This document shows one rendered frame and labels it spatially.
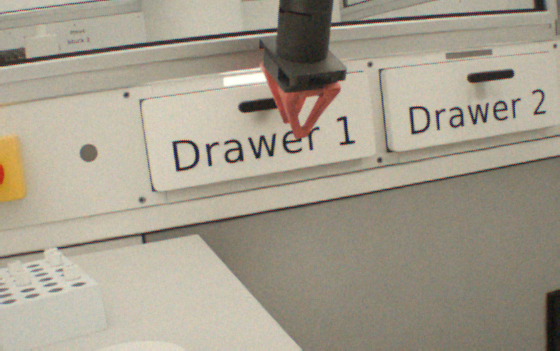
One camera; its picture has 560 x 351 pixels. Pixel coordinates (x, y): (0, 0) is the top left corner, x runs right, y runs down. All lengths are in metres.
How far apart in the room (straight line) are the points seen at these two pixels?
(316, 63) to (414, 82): 0.22
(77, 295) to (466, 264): 0.64
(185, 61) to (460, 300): 0.53
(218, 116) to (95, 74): 0.16
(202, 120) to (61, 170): 0.18
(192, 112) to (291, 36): 0.17
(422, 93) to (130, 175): 0.39
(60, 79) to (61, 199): 0.14
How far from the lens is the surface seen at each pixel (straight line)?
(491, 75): 0.91
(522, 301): 1.09
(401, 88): 0.88
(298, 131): 0.75
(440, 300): 1.00
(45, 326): 0.52
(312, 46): 0.69
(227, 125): 0.80
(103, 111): 0.80
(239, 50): 0.82
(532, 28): 1.03
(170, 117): 0.78
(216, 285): 0.60
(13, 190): 0.76
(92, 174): 0.80
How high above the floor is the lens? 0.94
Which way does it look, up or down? 8 degrees down
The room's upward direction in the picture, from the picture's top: 7 degrees counter-clockwise
